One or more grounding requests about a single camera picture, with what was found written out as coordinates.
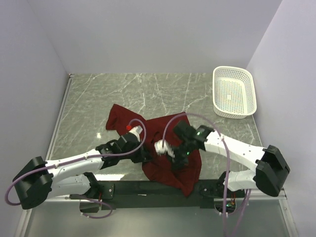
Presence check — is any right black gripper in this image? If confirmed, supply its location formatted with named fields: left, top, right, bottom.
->
left=166, top=138, right=194, bottom=171

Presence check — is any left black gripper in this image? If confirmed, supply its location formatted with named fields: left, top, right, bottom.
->
left=120, top=138, right=153, bottom=163

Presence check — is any dark red t shirt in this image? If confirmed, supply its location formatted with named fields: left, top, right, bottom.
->
left=105, top=103, right=202, bottom=198

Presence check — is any white plastic perforated basket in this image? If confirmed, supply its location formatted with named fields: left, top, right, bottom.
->
left=212, top=66, right=257, bottom=119

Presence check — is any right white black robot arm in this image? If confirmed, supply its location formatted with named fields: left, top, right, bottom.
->
left=172, top=121, right=290, bottom=197

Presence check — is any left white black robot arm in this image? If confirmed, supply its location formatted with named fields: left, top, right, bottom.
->
left=13, top=132, right=153, bottom=210

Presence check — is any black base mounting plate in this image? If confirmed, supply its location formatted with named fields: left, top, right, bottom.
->
left=69, top=179, right=242, bottom=213

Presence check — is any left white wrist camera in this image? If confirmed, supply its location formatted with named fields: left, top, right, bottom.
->
left=128, top=125, right=143, bottom=140

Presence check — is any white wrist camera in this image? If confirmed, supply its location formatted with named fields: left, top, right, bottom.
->
left=128, top=125, right=143, bottom=140
left=154, top=139, right=175, bottom=158

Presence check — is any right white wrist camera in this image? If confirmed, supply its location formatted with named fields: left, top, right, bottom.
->
left=154, top=139, right=175, bottom=158

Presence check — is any aluminium extrusion rail frame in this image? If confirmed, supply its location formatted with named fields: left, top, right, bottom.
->
left=14, top=74, right=297, bottom=237

